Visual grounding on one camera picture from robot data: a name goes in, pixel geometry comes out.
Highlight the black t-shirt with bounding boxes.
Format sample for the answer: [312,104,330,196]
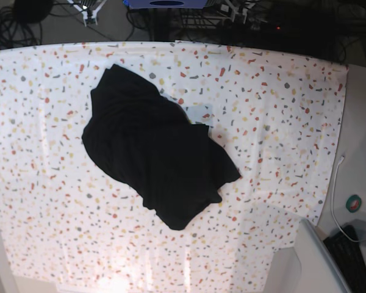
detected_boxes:
[82,65,240,231]

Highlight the terrazzo pattern tablecloth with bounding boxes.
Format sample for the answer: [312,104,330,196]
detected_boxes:
[0,42,348,292]

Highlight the green tape roll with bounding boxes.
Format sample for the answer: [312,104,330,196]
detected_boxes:
[346,195,362,213]

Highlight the grey laptop lid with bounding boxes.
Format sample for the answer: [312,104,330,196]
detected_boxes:
[294,219,351,293]

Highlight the black keyboard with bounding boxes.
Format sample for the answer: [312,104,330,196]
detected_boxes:
[323,232,366,293]

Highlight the white cable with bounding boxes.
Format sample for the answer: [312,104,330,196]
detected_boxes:
[330,155,366,244]

